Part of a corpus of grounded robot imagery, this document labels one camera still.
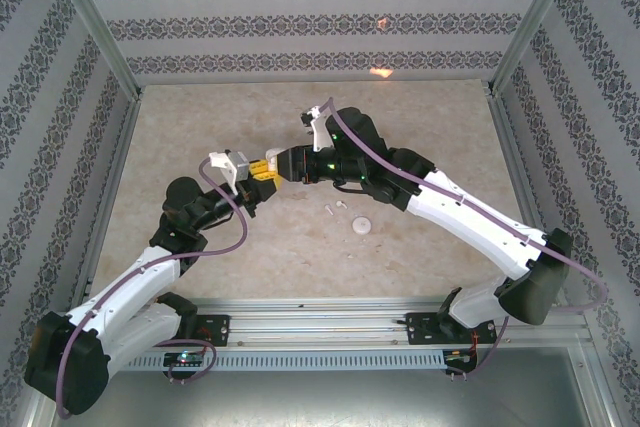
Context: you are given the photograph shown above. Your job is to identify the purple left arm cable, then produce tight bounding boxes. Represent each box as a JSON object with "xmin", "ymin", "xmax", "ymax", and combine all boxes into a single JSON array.
[{"xmin": 54, "ymin": 156, "xmax": 250, "ymax": 421}]

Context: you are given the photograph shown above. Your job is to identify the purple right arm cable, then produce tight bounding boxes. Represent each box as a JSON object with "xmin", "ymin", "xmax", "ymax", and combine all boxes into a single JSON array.
[{"xmin": 324, "ymin": 97, "xmax": 609, "ymax": 379}]

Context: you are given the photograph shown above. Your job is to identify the thin black gripper wire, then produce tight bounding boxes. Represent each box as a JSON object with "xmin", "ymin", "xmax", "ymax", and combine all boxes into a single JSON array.
[
  {"xmin": 207, "ymin": 209, "xmax": 236, "ymax": 229},
  {"xmin": 332, "ymin": 180, "xmax": 374, "ymax": 195}
]

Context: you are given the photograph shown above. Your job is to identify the grey metal sheet panel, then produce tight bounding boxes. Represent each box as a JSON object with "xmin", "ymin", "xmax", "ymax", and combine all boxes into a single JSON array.
[{"xmin": 47, "ymin": 346, "xmax": 614, "ymax": 427}]

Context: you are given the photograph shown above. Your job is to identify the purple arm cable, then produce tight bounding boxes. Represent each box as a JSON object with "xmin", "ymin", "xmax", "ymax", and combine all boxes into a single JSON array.
[
  {"xmin": 54, "ymin": 156, "xmax": 250, "ymax": 421},
  {"xmin": 324, "ymin": 97, "xmax": 609, "ymax": 379}
]

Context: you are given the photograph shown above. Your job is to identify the aluminium frame post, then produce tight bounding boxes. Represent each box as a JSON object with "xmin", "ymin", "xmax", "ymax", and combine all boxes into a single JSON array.
[
  {"xmin": 39, "ymin": 0, "xmax": 144, "ymax": 98},
  {"xmin": 489, "ymin": 0, "xmax": 587, "ymax": 98}
]

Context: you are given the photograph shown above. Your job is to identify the slotted grey cable duct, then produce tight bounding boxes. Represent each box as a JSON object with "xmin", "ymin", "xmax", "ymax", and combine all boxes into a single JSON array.
[{"xmin": 119, "ymin": 348, "xmax": 479, "ymax": 372}]

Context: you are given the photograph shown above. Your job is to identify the aluminium side rail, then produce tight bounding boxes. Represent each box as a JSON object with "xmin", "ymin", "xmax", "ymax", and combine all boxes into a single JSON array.
[
  {"xmin": 487, "ymin": 86, "xmax": 571, "ymax": 306},
  {"xmin": 69, "ymin": 89, "xmax": 146, "ymax": 308}
]

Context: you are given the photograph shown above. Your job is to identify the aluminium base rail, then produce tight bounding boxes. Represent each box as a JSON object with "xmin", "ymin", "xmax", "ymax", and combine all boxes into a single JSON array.
[{"xmin": 49, "ymin": 296, "xmax": 590, "ymax": 350}]

